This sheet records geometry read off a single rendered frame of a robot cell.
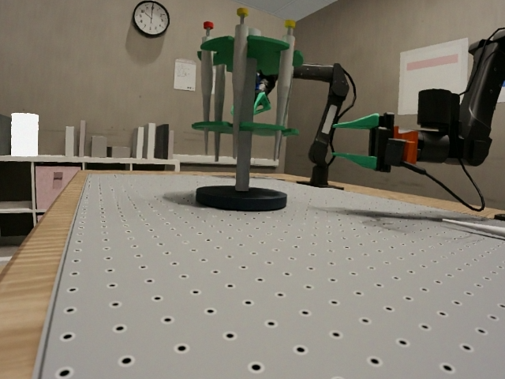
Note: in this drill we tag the grey pipette with blue button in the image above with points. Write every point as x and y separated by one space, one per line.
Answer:
220 80

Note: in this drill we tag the grey pipette with red button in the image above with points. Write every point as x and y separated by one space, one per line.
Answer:
206 79

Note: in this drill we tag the grey pipette with yellow button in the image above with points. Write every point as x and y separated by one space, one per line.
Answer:
500 231
283 86
239 70

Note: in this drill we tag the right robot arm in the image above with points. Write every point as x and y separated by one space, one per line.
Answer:
338 93

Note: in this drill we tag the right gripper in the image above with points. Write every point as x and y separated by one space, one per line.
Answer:
261 98

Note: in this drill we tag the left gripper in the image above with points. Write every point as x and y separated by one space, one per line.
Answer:
380 136

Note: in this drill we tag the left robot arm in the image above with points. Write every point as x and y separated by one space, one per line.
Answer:
468 138

